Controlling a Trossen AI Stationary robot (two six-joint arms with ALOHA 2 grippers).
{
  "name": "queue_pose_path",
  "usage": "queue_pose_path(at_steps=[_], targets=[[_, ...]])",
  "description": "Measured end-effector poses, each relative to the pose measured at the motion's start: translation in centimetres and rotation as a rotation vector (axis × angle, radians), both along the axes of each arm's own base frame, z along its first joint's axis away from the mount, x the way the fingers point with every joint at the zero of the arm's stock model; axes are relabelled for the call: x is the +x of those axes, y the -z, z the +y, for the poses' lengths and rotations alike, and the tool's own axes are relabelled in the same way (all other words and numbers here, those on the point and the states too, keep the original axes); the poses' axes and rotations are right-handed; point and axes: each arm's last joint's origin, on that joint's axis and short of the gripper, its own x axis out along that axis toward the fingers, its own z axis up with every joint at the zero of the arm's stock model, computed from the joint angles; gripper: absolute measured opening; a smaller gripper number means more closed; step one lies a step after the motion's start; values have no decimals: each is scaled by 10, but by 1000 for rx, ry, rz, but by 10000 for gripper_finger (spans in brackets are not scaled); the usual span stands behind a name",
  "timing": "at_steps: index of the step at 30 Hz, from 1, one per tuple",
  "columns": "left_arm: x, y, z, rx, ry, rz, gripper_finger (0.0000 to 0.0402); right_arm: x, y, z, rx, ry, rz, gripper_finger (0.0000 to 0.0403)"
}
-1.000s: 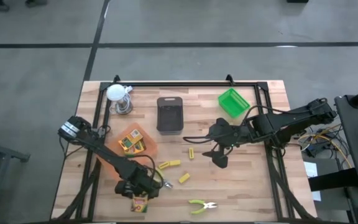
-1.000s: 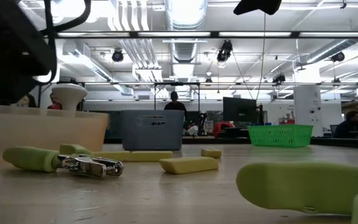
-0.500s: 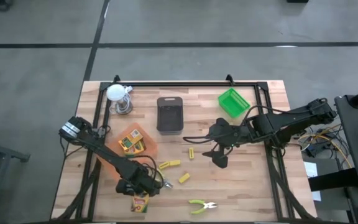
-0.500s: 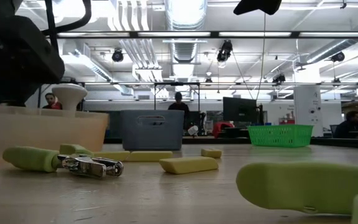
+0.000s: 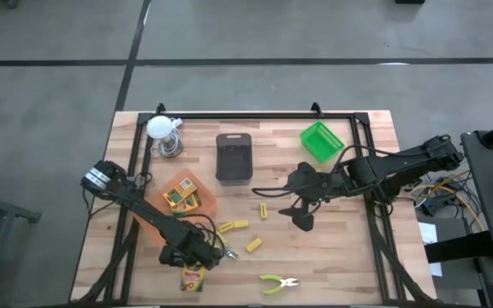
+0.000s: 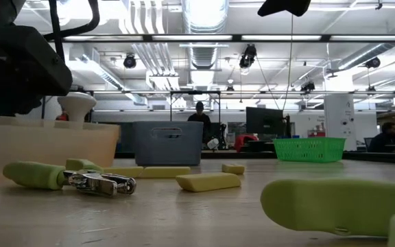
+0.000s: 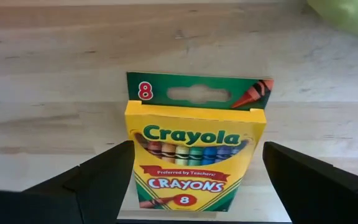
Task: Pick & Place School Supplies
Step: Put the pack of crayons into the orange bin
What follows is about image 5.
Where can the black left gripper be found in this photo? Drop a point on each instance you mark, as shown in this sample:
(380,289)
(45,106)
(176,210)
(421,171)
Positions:
(191,252)

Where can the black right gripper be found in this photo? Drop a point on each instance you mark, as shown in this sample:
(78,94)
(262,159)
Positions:
(313,184)

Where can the yellow green crayon box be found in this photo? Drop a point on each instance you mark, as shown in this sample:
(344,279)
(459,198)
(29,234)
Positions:
(193,280)
(180,191)

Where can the pale green block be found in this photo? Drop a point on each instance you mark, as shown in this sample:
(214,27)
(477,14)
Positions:
(278,282)
(229,252)

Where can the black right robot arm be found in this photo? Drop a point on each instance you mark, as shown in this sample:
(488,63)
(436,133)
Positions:
(400,164)

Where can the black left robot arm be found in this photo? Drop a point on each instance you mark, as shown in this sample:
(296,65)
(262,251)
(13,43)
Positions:
(144,209)

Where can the orange translucent plastic bin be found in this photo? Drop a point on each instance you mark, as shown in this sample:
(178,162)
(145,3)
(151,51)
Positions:
(206,201)

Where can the green plastic mesh basket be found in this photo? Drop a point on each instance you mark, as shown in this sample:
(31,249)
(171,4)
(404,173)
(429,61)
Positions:
(321,141)

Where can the dark grey plastic bin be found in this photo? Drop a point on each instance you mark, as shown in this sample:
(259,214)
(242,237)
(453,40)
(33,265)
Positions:
(234,160)

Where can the white paper sheet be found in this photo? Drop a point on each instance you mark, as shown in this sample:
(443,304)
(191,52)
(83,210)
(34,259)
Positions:
(428,233)

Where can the black metal table frame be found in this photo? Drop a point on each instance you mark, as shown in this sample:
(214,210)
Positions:
(251,115)

